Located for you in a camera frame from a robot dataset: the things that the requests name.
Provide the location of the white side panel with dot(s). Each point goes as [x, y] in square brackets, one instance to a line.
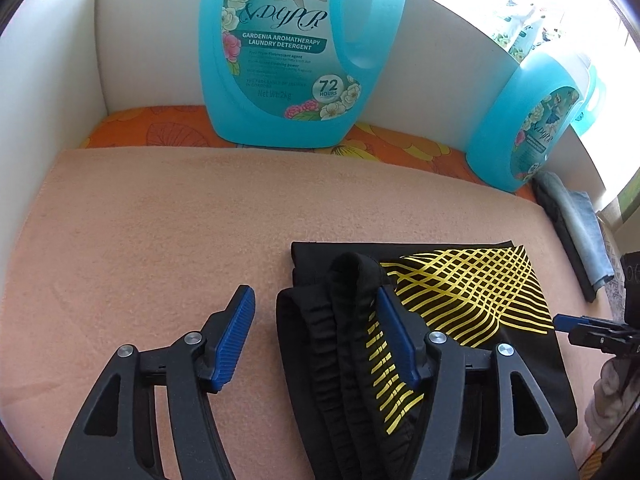
[75, 60]

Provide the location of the beige towel mat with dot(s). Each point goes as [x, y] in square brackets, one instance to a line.
[150, 235]

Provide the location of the black pants with yellow stripes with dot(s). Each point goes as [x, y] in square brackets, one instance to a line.
[320, 270]

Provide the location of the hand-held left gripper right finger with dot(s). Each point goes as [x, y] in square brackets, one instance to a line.
[395, 335]

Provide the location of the folded dark grey pants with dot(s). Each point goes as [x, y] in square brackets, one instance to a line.
[560, 220]

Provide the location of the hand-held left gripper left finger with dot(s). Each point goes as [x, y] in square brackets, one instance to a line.
[232, 345]

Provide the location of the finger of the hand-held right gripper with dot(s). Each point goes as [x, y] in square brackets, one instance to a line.
[595, 346]
[567, 323]

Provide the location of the orange floral table cover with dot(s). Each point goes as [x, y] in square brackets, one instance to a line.
[150, 130]

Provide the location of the folded blue jeans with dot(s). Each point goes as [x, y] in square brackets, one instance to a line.
[580, 220]

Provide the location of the pale clothes pile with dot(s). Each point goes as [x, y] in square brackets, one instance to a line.
[607, 390]

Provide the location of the blue laundry detergent bottle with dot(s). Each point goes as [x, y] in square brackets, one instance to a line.
[520, 125]
[280, 60]

